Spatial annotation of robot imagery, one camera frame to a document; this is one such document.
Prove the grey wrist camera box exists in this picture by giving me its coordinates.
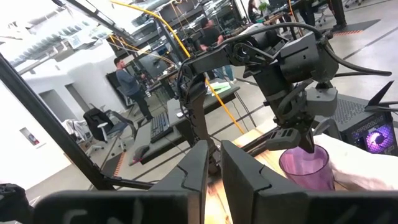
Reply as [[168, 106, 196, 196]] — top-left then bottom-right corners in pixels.
[[306, 86, 339, 118]]

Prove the black aluminium rig frame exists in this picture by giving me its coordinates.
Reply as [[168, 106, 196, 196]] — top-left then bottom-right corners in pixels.
[[0, 0, 156, 191]]

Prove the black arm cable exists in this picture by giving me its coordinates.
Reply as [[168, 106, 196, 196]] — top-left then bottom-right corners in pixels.
[[214, 22, 392, 78]]

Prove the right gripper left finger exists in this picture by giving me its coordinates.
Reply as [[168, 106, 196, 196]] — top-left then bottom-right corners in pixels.
[[33, 140, 209, 224]]

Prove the purple plastic tumbler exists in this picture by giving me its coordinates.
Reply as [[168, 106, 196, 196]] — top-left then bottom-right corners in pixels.
[[279, 144, 336, 191]]

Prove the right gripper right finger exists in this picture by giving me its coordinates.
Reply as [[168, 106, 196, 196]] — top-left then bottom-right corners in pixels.
[[221, 140, 398, 224]]

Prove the person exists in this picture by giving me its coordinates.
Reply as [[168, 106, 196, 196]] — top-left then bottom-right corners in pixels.
[[198, 17, 235, 83], [113, 57, 154, 121], [298, 0, 348, 31]]

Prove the black computer tower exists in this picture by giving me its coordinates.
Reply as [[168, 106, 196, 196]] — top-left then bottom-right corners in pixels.
[[313, 93, 398, 156]]

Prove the black desk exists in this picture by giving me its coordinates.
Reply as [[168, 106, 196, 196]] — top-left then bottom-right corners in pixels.
[[133, 82, 241, 166]]

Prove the black office chair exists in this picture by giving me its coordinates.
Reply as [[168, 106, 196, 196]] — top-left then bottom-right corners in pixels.
[[82, 107, 138, 149]]

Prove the white cloth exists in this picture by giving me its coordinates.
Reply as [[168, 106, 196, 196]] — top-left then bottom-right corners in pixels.
[[313, 133, 398, 191]]

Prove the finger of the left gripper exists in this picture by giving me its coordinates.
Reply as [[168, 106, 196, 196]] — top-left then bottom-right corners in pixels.
[[266, 128, 301, 151], [300, 130, 317, 154]]

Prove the yellow cable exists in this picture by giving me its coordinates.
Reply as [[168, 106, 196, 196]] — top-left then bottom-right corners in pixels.
[[109, 0, 246, 135]]

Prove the black wifi antenna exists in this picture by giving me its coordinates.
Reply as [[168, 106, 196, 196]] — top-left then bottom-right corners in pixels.
[[364, 80, 398, 113]]

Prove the black keyboard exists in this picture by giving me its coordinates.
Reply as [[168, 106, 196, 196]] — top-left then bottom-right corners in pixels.
[[150, 111, 174, 144]]

